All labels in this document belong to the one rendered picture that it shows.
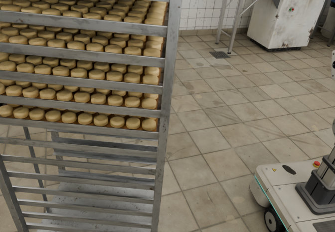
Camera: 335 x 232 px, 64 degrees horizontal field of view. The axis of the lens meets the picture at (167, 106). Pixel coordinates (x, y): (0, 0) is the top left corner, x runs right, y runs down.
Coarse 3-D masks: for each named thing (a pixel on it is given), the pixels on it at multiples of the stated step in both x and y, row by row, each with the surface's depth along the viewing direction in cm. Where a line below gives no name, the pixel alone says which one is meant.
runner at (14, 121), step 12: (0, 120) 90; (12, 120) 90; (24, 120) 90; (36, 120) 90; (96, 132) 91; (108, 132) 91; (120, 132) 91; (132, 132) 90; (144, 132) 90; (156, 132) 90
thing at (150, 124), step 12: (0, 108) 95; (12, 108) 96; (24, 108) 96; (36, 108) 96; (48, 108) 100; (48, 120) 93; (60, 120) 95; (72, 120) 94; (84, 120) 93; (96, 120) 93; (108, 120) 97; (120, 120) 94; (132, 120) 95; (144, 120) 96; (156, 120) 99
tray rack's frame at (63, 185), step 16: (0, 160) 100; (0, 176) 102; (96, 192) 166; (112, 192) 167; (128, 192) 168; (144, 192) 169; (16, 208) 114; (48, 208) 153; (128, 208) 159; (144, 208) 160; (16, 224) 120; (64, 224) 147; (80, 224) 148; (96, 224) 149
